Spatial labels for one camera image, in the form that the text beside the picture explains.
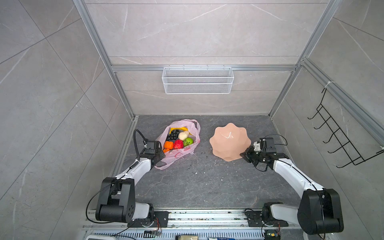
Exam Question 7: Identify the orange fake fruit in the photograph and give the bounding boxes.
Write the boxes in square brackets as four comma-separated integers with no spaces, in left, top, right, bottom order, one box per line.
[163,141,174,153]

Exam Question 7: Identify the red fake strawberry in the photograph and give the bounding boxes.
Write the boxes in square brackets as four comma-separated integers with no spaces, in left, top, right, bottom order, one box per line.
[173,140,184,149]

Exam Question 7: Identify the beige fake fruit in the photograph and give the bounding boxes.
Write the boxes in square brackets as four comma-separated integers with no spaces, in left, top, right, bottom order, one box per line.
[178,131,190,141]

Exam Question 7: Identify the green fake vegetable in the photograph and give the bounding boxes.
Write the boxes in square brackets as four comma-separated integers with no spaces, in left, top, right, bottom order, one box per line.
[183,138,194,147]

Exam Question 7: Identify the pink scalloped bowl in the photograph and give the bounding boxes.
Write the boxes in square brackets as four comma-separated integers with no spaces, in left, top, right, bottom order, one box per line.
[210,123,251,162]

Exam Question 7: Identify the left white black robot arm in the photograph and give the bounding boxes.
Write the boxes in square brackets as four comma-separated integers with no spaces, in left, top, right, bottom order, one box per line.
[95,141,165,227]

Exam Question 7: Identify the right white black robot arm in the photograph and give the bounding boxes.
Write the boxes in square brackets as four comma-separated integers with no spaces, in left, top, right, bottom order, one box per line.
[240,137,344,235]

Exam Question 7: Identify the dark fake grapes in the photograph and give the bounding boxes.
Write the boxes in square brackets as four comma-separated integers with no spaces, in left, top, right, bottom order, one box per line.
[166,132,179,142]

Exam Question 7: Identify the yellow fake banana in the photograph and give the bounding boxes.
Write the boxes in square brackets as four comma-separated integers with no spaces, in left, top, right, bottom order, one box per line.
[169,127,188,135]

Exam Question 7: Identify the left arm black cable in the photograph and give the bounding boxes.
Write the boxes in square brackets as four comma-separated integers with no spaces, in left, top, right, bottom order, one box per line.
[85,128,149,224]

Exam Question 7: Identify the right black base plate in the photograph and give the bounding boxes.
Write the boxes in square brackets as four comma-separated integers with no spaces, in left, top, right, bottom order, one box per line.
[244,208,289,228]

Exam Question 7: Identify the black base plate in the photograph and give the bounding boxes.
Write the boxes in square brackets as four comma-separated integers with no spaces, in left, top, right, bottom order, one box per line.
[128,211,170,228]
[244,208,289,228]

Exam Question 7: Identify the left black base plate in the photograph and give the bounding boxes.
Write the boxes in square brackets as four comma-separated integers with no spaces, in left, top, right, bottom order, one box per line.
[128,211,170,228]

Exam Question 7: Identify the white wire mesh basket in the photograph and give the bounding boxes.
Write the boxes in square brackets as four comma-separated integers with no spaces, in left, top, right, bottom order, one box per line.
[162,67,235,95]

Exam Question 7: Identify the black wire hook rack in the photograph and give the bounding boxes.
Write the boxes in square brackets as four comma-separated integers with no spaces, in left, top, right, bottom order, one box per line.
[307,88,384,169]

